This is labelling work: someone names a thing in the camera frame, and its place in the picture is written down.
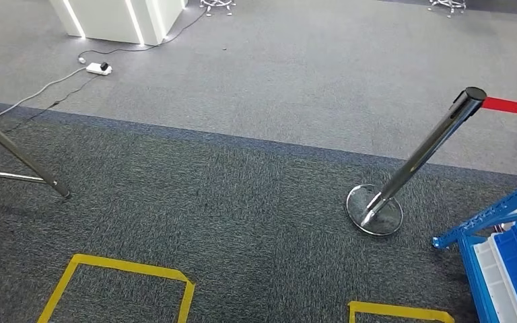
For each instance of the blue metal shelf rack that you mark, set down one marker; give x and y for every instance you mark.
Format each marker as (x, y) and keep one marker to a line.
(486, 216)

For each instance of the large steel workbench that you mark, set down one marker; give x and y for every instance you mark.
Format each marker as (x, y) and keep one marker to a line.
(17, 152)

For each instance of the chrome barrier stanchion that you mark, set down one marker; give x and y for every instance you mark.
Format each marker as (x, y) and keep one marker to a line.
(419, 157)

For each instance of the chrome star chair base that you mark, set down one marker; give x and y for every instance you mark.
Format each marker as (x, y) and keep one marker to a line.
(448, 5)
(217, 3)

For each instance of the black plug adapter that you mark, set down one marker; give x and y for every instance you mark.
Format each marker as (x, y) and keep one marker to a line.
(104, 66)

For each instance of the white power strip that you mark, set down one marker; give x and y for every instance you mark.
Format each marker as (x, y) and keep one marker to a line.
(95, 69)

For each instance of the yellow floor tape square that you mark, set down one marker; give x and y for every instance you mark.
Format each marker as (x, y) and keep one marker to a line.
(396, 310)

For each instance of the white lit display stand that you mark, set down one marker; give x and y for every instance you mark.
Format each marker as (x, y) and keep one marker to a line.
(107, 18)

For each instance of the red barrier belt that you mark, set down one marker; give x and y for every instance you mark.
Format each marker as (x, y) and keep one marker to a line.
(512, 107)

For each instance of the white plastic bin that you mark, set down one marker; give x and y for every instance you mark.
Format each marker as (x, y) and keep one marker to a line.
(495, 276)

